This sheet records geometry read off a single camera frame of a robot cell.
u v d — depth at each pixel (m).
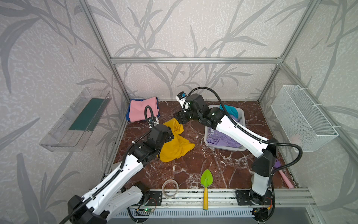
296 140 0.73
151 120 0.65
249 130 0.49
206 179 0.78
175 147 0.84
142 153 0.50
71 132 0.63
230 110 0.99
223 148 0.83
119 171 0.44
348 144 0.55
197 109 0.55
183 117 0.65
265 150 0.45
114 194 0.43
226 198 0.75
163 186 0.76
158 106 1.18
